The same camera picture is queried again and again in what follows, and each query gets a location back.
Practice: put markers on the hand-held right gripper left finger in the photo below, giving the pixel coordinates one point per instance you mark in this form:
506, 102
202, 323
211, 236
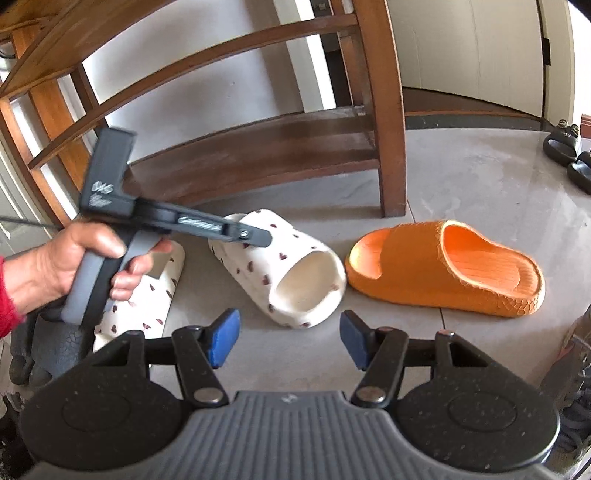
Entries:
226, 341

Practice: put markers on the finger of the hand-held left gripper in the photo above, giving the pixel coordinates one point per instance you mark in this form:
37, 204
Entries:
203, 225

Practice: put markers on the plain cream door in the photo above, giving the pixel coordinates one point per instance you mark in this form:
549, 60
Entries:
561, 60

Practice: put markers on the white heart-print slipper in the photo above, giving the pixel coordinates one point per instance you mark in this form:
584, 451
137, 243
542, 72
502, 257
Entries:
258, 272
147, 300

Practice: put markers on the grey lace-up sneaker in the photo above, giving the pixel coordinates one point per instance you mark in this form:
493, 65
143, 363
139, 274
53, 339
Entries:
572, 406

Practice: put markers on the wooden shoe rack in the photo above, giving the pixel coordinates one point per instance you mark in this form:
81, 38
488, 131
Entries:
277, 138

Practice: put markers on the person's left forearm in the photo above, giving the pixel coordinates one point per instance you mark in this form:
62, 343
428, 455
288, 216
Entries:
7, 314

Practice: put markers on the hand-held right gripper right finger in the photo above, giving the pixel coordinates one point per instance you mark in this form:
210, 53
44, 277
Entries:
353, 341

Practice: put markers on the white panelled door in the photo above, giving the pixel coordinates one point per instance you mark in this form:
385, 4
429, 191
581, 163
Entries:
14, 203

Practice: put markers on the dark grey textured slipper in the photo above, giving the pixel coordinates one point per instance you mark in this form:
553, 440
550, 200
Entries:
60, 350

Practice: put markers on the black sandal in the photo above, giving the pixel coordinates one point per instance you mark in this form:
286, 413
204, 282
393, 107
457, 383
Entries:
582, 173
558, 145

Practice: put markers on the person's left hand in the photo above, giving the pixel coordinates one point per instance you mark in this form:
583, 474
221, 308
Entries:
51, 267

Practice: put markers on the orange foam slipper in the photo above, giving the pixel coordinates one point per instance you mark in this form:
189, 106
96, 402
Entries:
415, 267

